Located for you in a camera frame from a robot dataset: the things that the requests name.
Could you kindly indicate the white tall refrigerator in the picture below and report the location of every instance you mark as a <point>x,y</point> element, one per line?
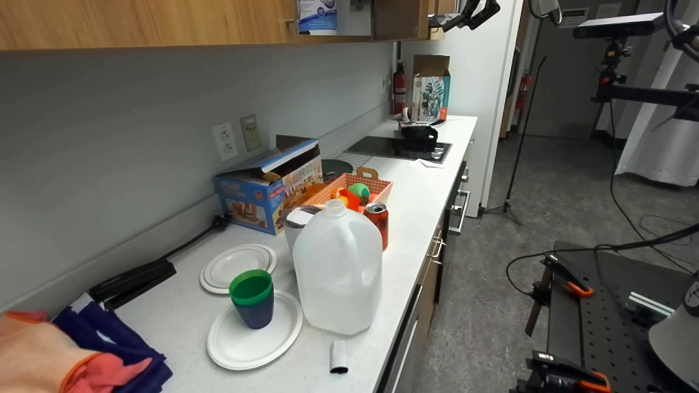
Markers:
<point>478,94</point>

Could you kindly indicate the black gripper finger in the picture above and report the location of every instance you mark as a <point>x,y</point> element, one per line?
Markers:
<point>461,12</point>
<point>484,13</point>

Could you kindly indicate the green toy ball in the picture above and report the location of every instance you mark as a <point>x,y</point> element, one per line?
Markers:
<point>359,194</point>

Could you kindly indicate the black stapler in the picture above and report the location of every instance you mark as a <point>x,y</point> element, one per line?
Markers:
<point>135,281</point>

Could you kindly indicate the white blue package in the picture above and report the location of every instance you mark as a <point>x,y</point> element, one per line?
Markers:
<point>318,13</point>

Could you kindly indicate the thin black light stand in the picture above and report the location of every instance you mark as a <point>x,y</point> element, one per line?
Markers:
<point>525,135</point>

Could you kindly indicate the orange black bar clamp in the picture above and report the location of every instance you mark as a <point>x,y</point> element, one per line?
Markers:
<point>576,287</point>
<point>561,379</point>

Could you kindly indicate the black induction cooktop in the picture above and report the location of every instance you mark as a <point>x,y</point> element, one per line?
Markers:
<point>383,148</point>

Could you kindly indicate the aluminium extrusion bar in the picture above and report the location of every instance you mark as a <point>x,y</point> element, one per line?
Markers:
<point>649,305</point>

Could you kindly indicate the blue toy food box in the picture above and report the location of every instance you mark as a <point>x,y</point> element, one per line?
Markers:
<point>252,199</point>

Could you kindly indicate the red fire extinguisher by counter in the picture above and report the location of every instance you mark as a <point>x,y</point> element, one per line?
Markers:
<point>399,89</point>

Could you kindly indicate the black tripod with boom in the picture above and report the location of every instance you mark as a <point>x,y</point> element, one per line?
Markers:
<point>640,92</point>

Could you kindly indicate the teal printed carton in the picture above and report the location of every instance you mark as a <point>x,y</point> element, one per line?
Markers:
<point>434,98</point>

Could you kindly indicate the green plastic cup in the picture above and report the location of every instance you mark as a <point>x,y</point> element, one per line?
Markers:
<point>252,287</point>

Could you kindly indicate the dark grey plate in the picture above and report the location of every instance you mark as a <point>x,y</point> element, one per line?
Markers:
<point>337,169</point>

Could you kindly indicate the white curtain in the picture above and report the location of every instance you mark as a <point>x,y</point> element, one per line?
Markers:
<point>663,146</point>

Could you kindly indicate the red fire extinguisher by door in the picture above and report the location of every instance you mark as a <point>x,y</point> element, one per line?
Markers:
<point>525,94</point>

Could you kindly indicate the white paper scrap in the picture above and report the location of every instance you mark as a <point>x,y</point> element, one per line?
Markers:
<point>427,164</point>

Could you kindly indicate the black pot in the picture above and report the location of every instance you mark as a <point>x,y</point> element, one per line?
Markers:
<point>418,136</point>

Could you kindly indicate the black oven front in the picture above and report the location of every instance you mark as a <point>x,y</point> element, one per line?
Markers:
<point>460,199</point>

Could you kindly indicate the black stereo camera on tripod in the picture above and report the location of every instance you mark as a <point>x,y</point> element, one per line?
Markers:
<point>620,24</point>

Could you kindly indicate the beige light switch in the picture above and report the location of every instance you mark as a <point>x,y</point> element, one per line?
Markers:
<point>250,132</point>

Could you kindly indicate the translucent plastic gallon jug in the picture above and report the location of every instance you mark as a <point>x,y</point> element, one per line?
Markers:
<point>340,275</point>

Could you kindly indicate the orange checkered cardboard tray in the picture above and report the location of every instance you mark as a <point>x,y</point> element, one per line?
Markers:
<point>378,191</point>

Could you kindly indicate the large white plate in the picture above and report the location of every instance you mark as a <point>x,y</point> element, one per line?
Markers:
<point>244,346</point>

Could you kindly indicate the closed wooden cabinet door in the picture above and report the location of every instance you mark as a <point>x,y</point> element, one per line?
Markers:
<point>144,23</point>

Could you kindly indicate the yellow tape roll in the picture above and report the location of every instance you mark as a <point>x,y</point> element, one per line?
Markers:
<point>361,173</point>

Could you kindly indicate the orange cloth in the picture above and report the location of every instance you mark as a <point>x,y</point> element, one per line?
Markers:
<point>35,357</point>

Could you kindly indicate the small white plate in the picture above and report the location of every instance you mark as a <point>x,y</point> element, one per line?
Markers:
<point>237,265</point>

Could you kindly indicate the white wall outlet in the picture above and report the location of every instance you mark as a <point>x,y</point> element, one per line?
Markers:
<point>225,140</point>

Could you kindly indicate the black dishwasher front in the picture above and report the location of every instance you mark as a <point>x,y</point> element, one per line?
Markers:
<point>404,351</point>

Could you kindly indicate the red soda can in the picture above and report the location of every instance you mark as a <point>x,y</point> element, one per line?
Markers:
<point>378,225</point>

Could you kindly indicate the wooden lower cabinet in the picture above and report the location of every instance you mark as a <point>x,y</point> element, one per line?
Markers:
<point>432,291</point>

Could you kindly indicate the black perforated robot table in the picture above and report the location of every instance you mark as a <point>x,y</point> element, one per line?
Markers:
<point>603,328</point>

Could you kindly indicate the red orange toy fruit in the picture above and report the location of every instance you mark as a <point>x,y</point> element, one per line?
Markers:
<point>348,199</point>

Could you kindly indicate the dark blue cloth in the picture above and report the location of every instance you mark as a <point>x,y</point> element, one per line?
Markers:
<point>110,331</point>

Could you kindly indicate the black power plug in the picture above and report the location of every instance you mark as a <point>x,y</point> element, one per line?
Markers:
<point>219,224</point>

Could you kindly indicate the dark blue plastic cup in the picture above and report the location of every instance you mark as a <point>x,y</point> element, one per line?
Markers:
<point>255,318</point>

